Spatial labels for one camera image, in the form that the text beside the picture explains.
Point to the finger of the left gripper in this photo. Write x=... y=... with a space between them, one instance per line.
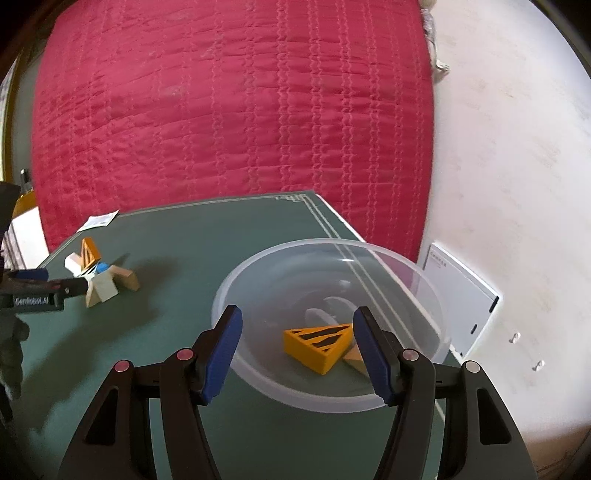
x=30 y=291

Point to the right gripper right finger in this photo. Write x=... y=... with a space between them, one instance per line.
x=481 y=440

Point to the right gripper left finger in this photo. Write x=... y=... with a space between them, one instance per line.
x=113 y=439

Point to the blue block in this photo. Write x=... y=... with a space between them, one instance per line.
x=101 y=267

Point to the long wooden block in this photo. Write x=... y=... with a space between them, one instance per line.
x=124 y=277

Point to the plain wooden block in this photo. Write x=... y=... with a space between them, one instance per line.
x=354 y=359

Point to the orange striped wedge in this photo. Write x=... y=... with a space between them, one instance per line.
x=89 y=253
x=318 y=348

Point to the clear plastic bowl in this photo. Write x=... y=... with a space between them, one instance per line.
x=312 y=288

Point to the left grey gloved hand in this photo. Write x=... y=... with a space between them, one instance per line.
x=13 y=331

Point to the white cabinet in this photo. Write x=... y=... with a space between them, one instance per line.
x=24 y=245

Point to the orange striped wedge on table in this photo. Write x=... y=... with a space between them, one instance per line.
x=89 y=253

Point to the white striped wedge on table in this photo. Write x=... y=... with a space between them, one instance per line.
x=101 y=288

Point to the white paper slip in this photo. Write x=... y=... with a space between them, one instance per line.
x=98 y=221

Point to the white flat box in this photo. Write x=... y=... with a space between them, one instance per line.
x=468 y=299

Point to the red quilted bedspread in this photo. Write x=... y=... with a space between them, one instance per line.
x=148 y=103

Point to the green table mat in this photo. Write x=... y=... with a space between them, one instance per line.
x=180 y=255

